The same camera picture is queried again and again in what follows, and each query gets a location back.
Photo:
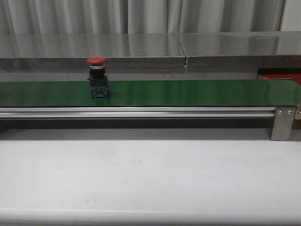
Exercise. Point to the grey stone counter left slab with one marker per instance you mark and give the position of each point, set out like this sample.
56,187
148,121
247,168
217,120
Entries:
69,52

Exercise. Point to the aluminium conveyor side rail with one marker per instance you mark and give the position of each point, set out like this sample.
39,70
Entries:
134,112

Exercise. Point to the grey pleated curtain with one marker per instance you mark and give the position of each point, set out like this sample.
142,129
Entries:
138,16

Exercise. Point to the steel conveyor end plate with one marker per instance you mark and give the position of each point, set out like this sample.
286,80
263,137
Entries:
297,118

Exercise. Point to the steel conveyor support bracket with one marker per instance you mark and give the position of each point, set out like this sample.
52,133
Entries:
283,121

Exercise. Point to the green conveyor belt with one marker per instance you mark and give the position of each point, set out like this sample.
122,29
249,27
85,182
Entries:
153,93

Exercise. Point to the red plastic tray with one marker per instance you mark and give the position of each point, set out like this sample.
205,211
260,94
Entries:
296,77

